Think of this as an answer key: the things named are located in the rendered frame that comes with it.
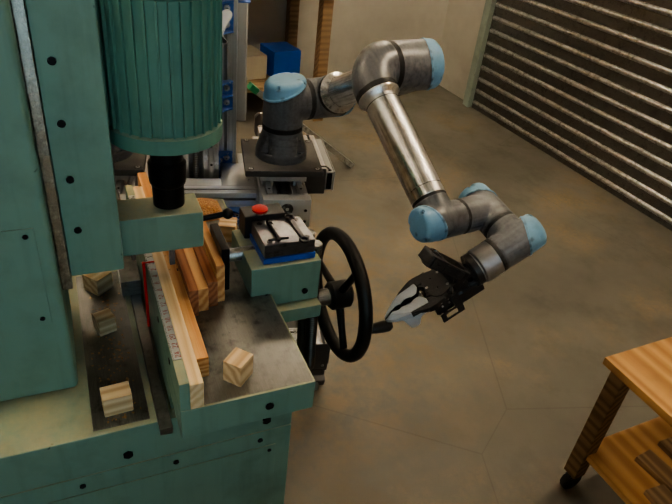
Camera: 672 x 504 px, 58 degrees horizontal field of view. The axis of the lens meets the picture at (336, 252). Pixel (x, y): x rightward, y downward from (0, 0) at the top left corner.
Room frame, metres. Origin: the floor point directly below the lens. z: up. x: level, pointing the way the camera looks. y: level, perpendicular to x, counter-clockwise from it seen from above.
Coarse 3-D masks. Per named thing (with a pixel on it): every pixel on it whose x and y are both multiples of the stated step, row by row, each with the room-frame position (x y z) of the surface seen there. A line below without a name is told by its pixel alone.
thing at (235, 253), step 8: (216, 224) 0.95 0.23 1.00; (216, 232) 0.93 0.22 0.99; (216, 240) 0.91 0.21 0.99; (224, 240) 0.90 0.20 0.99; (224, 248) 0.88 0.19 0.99; (232, 248) 0.93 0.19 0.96; (240, 248) 0.93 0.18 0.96; (248, 248) 0.94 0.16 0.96; (224, 256) 0.88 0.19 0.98; (232, 256) 0.92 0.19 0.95; (240, 256) 0.92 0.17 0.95; (224, 264) 0.88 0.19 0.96
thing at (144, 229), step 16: (128, 208) 0.85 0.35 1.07; (144, 208) 0.86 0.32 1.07; (192, 208) 0.88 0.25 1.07; (128, 224) 0.82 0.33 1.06; (144, 224) 0.83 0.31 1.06; (160, 224) 0.84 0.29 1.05; (176, 224) 0.85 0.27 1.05; (192, 224) 0.86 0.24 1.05; (128, 240) 0.82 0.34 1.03; (144, 240) 0.83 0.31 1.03; (160, 240) 0.84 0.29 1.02; (176, 240) 0.85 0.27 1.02; (192, 240) 0.86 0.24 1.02
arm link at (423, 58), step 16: (400, 48) 1.38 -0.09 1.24; (416, 48) 1.40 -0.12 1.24; (432, 48) 1.42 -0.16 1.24; (400, 64) 1.35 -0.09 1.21; (416, 64) 1.37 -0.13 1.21; (432, 64) 1.40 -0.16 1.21; (320, 80) 1.69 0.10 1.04; (336, 80) 1.64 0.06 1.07; (400, 80) 1.35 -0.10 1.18; (416, 80) 1.38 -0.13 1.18; (432, 80) 1.40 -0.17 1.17; (320, 96) 1.66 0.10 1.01; (336, 96) 1.62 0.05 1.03; (352, 96) 1.57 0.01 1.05; (320, 112) 1.67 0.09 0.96; (336, 112) 1.65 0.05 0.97
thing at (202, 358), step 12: (144, 180) 1.18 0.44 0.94; (144, 192) 1.13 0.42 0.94; (168, 264) 0.89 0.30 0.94; (180, 276) 0.86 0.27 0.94; (180, 288) 0.82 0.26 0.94; (180, 300) 0.79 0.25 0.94; (192, 312) 0.76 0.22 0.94; (192, 324) 0.74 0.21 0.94; (192, 336) 0.71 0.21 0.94; (204, 348) 0.68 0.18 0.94; (204, 360) 0.67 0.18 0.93; (204, 372) 0.67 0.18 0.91
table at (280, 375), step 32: (224, 320) 0.80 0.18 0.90; (256, 320) 0.81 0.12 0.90; (288, 320) 0.89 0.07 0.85; (160, 352) 0.76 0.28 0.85; (224, 352) 0.72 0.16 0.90; (256, 352) 0.73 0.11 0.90; (288, 352) 0.74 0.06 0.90; (224, 384) 0.65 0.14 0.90; (256, 384) 0.66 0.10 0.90; (288, 384) 0.67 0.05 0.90; (192, 416) 0.60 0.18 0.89; (224, 416) 0.62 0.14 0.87; (256, 416) 0.64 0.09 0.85
